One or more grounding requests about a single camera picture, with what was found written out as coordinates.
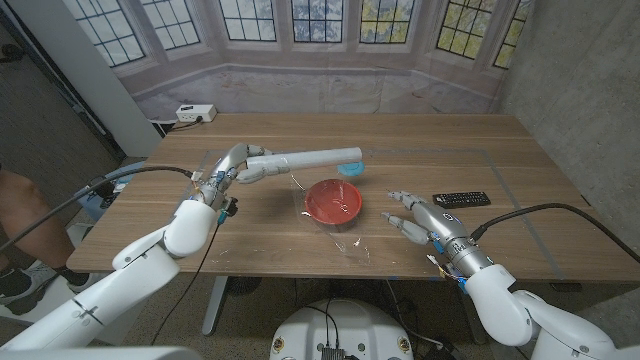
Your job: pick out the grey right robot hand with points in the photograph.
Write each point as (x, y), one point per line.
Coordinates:
(435, 222)

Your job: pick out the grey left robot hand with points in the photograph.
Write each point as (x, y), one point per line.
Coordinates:
(232, 167)

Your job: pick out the cling film roll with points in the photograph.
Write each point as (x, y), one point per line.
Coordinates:
(310, 159)

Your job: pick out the clear cling film sheet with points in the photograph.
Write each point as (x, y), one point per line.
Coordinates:
(335, 220)

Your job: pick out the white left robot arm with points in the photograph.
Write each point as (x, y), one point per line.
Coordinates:
(135, 270)

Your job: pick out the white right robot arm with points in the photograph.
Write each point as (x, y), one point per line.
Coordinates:
(530, 315)

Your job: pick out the black TV remote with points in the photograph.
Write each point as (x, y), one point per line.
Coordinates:
(461, 199)

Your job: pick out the blue round lid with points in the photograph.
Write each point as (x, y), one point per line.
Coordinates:
(351, 170)

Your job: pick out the red bowl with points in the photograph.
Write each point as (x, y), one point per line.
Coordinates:
(333, 201)

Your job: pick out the white power strip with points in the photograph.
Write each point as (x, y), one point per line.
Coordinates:
(195, 112)

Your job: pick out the blue floor mat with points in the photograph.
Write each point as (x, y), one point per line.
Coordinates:
(127, 172)

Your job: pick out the black round ribbed object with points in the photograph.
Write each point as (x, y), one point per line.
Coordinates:
(243, 285)

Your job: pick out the printed window backdrop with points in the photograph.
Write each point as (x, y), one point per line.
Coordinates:
(320, 85)

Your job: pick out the black cylindrical device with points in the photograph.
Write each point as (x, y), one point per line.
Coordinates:
(104, 189)

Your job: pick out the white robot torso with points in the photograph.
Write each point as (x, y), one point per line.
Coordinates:
(345, 325)

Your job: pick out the white partition panel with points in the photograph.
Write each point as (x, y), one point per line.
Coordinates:
(90, 75)

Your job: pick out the grey white sneaker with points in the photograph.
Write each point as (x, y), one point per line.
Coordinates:
(77, 280)
(22, 287)

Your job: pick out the white floor platform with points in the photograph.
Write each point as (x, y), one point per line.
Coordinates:
(120, 325)

